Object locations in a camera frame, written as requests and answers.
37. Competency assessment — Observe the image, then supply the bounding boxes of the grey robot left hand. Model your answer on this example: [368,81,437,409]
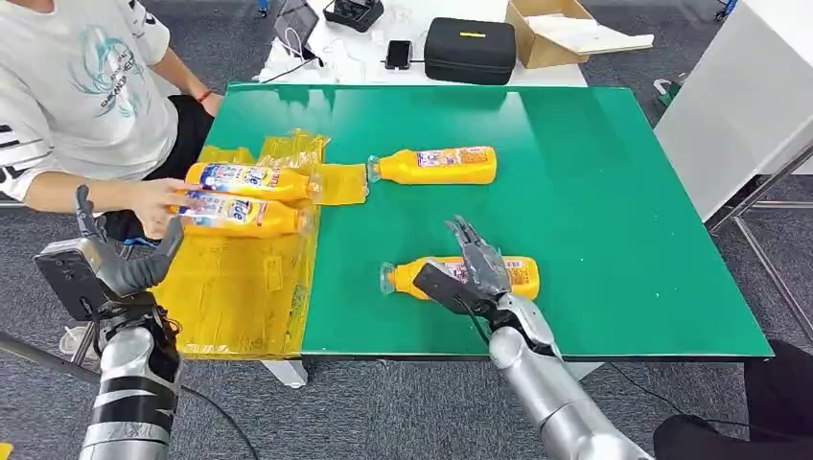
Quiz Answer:
[75,184,185,300]

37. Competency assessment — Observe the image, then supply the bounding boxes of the person's right hand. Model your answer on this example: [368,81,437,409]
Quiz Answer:
[127,177,193,242]

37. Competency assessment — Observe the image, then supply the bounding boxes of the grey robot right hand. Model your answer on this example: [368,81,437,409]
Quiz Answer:
[412,216,513,319]

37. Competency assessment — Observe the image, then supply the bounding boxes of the orange drink bottle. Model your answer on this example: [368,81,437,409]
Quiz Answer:
[379,255,542,302]
[366,146,499,187]
[184,161,320,203]
[173,191,314,240]

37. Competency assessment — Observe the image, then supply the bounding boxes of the white power adapter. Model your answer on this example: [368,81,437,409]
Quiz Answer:
[257,38,308,83]

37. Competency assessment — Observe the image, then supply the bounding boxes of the clear plastic cup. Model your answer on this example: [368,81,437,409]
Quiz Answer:
[58,323,98,360]

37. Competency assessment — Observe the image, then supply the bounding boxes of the yellow plastic sheet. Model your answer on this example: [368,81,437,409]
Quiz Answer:
[148,129,370,362]

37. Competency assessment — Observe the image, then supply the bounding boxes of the black tablet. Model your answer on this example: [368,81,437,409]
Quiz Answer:
[273,0,321,60]

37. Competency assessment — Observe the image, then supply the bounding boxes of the person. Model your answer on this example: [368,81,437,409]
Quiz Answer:
[0,0,224,243]

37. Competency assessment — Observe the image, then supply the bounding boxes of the green table mat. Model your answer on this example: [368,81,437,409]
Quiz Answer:
[205,82,776,360]

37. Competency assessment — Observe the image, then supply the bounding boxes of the white desk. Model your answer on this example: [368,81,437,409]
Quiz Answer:
[253,0,590,88]

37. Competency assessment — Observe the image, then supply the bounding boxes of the black plastic tray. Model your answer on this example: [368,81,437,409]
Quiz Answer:
[321,0,386,34]

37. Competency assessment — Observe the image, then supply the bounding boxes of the white table foot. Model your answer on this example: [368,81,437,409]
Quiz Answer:
[261,358,310,390]

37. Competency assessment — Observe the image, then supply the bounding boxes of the black smartphone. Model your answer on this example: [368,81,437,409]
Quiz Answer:
[384,38,415,71]

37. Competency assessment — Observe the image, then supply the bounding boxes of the black zip case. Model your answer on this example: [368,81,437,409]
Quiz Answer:
[423,16,519,87]

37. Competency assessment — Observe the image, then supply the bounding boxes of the cardboard box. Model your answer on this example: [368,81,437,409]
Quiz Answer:
[504,0,595,70]

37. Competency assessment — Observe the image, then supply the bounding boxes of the green and white object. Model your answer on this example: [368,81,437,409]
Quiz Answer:
[652,71,689,107]

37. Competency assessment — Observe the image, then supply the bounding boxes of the white foam board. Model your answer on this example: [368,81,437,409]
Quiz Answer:
[524,11,656,56]

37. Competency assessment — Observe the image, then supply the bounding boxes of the metal side table legs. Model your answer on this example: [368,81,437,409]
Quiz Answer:
[706,144,813,343]

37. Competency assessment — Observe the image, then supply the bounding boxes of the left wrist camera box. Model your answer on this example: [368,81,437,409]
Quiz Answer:
[32,237,108,323]

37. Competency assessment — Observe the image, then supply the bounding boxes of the grey metal frame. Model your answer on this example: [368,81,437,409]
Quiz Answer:
[0,197,105,386]

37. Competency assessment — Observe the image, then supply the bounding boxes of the black floor cable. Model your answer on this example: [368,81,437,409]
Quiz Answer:
[608,362,752,426]

